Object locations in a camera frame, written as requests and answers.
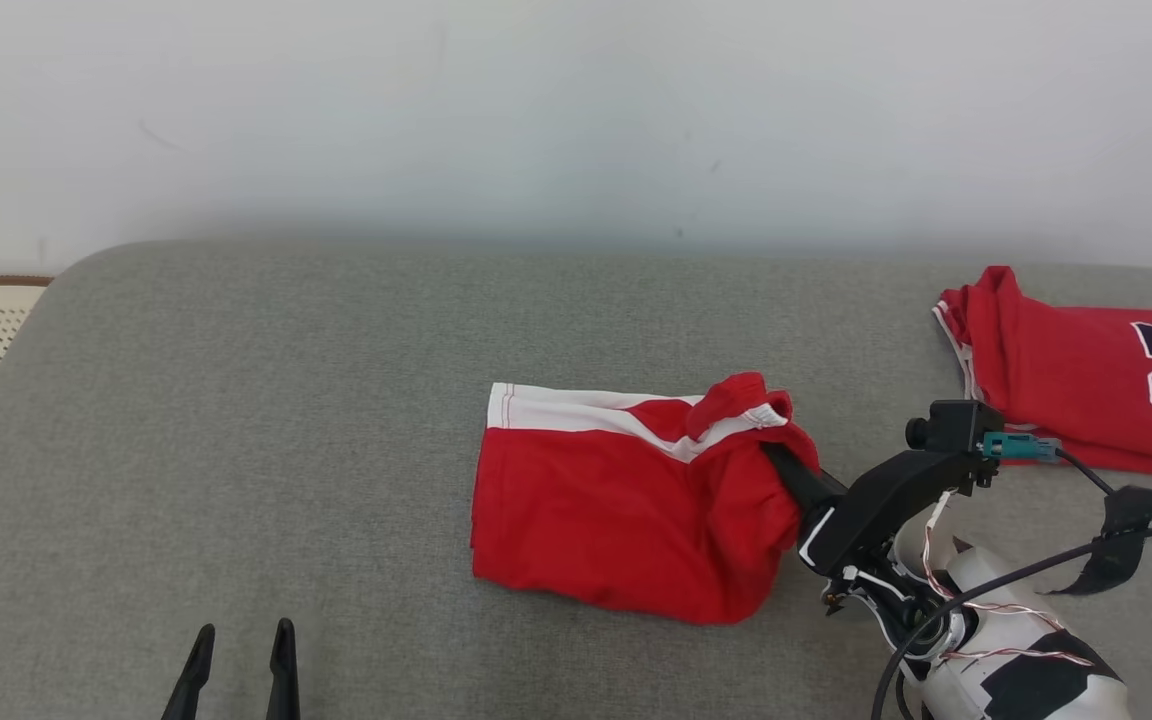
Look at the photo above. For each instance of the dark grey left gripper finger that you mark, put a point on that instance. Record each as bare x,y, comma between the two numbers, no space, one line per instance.
284,680
194,680

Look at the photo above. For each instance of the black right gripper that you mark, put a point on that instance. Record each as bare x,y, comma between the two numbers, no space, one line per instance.
866,520

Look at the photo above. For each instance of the red white Bulls shorts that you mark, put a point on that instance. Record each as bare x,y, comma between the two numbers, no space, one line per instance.
616,520

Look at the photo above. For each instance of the red jersey with big 23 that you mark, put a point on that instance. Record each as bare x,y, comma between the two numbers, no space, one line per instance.
1056,380

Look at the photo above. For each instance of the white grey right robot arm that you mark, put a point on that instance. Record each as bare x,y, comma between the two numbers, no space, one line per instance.
1006,630

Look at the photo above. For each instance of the grey fabric sofa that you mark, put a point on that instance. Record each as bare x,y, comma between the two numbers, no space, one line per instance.
286,450

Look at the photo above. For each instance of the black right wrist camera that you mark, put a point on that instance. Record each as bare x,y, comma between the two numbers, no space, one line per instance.
951,425

